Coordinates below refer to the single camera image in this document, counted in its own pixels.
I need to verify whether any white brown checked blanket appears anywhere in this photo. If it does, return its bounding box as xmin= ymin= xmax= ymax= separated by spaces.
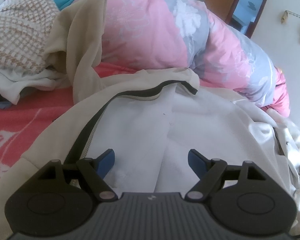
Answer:
xmin=0 ymin=0 xmax=63 ymax=75

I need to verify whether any white cloth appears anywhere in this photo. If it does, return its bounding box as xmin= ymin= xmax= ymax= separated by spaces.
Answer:
xmin=0 ymin=65 xmax=73 ymax=105

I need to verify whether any beige jacket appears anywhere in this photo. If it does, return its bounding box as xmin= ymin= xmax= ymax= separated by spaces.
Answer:
xmin=20 ymin=0 xmax=300 ymax=240

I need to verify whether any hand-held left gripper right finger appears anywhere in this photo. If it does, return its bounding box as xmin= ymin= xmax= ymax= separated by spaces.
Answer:
xmin=184 ymin=149 xmax=267 ymax=202

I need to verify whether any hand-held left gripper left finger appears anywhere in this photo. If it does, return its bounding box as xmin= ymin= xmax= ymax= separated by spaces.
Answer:
xmin=37 ymin=149 xmax=117 ymax=202

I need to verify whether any pink grey floral quilt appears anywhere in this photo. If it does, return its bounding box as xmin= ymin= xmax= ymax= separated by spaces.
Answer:
xmin=90 ymin=0 xmax=290 ymax=117

